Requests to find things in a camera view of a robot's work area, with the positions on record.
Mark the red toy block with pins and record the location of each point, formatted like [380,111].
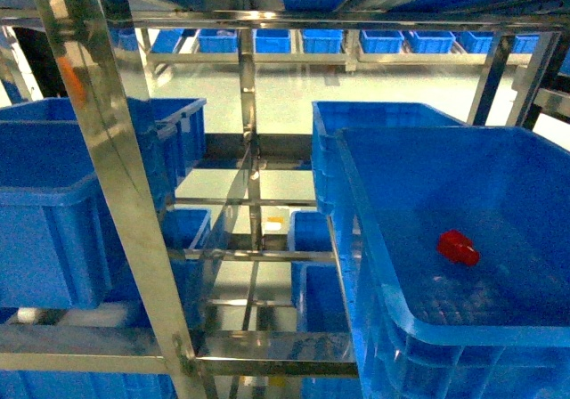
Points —
[457,248]

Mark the blue shelf crate rear left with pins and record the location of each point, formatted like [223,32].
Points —
[179,122]

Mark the blue lower crate left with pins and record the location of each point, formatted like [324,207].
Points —
[60,384]

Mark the blue lower crate right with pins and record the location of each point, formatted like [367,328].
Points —
[316,295]

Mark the blue shelf crate front left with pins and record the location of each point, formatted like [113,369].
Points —
[75,210]

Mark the blue shelf crate front right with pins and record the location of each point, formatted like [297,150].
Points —
[422,326]

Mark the steel shelf cart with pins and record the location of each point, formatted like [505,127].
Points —
[99,83]

